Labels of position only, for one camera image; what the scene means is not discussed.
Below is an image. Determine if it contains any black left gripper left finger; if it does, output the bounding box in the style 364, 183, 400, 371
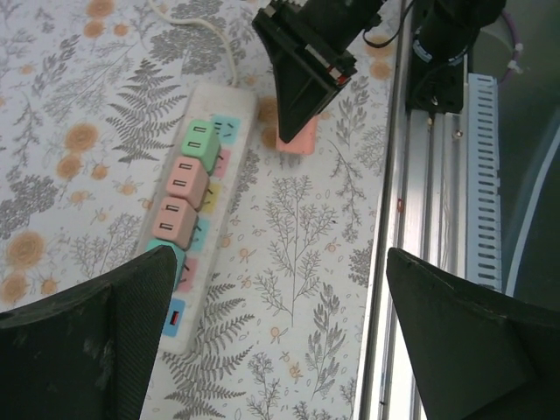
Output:
0, 245, 177, 420

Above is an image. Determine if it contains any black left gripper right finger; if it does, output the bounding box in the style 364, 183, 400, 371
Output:
386, 247, 560, 420

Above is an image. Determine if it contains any white multicolour power strip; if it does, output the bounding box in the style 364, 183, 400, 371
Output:
136, 82, 258, 356

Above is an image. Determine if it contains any salmon cube plug adapter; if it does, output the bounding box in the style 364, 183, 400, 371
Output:
275, 116, 319, 155

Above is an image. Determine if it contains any green cube plug adapter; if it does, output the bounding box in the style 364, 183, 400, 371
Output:
179, 118, 222, 176

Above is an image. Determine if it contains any teal cube plug adapter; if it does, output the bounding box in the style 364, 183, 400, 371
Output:
146, 239, 189, 292

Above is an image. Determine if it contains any floral patterned tablecloth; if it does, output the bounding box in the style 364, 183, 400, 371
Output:
0, 0, 406, 420

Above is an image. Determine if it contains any thin black cable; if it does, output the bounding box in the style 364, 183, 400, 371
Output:
361, 0, 406, 48

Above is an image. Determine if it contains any white power strip cable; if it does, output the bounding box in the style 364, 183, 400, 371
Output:
146, 0, 241, 88

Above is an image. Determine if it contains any aluminium frame rail with grooves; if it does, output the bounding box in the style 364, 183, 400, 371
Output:
349, 0, 472, 420

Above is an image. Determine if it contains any white slotted cable duct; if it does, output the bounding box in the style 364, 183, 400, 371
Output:
464, 73, 504, 293

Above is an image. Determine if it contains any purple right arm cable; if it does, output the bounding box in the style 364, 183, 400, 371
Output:
498, 8, 526, 84

